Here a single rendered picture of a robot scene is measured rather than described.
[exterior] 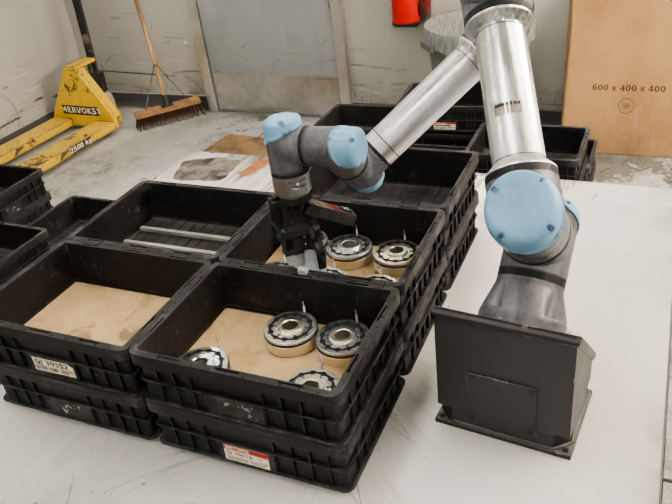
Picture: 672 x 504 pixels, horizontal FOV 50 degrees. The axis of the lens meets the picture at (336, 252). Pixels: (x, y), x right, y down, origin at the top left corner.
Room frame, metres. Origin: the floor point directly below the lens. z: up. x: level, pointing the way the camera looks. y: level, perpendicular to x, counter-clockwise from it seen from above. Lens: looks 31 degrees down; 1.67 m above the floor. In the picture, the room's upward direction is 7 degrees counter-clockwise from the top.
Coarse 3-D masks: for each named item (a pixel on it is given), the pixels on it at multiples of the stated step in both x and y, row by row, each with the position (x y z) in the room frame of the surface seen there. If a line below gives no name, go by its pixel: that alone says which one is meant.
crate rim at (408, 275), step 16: (384, 208) 1.38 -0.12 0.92; (400, 208) 1.37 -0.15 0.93; (416, 208) 1.36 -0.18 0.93; (432, 208) 1.35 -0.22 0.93; (256, 224) 1.38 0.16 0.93; (432, 224) 1.28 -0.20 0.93; (240, 240) 1.32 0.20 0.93; (432, 240) 1.24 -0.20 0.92; (224, 256) 1.26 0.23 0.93; (416, 256) 1.16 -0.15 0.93; (320, 272) 1.15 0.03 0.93; (416, 272) 1.14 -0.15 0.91; (400, 288) 1.07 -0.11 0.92
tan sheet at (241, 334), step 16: (224, 320) 1.18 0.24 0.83; (240, 320) 1.17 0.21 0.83; (256, 320) 1.16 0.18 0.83; (208, 336) 1.13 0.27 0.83; (224, 336) 1.12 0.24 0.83; (240, 336) 1.12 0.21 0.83; (256, 336) 1.11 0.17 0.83; (240, 352) 1.07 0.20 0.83; (256, 352) 1.06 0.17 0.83; (240, 368) 1.02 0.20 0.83; (256, 368) 1.01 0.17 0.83; (272, 368) 1.01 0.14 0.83; (288, 368) 1.00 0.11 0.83; (304, 368) 1.00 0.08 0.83; (336, 368) 0.99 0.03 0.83
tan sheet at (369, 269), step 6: (330, 240) 1.44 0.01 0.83; (276, 252) 1.41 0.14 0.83; (270, 258) 1.39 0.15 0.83; (276, 258) 1.39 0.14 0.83; (282, 258) 1.38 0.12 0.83; (372, 264) 1.31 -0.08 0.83; (342, 270) 1.30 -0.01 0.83; (348, 270) 1.30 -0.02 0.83; (354, 270) 1.30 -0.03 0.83; (360, 270) 1.29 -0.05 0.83; (366, 270) 1.29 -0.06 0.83; (372, 270) 1.29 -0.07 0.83; (360, 276) 1.27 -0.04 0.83
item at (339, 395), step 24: (216, 264) 1.23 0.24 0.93; (240, 264) 1.22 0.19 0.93; (192, 288) 1.16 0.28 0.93; (360, 288) 1.09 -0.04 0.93; (384, 288) 1.07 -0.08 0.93; (168, 312) 1.08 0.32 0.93; (384, 312) 1.00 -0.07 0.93; (144, 336) 1.02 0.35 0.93; (144, 360) 0.96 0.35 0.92; (168, 360) 0.94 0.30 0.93; (360, 360) 0.88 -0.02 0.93; (240, 384) 0.88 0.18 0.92; (264, 384) 0.86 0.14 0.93; (288, 384) 0.85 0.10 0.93
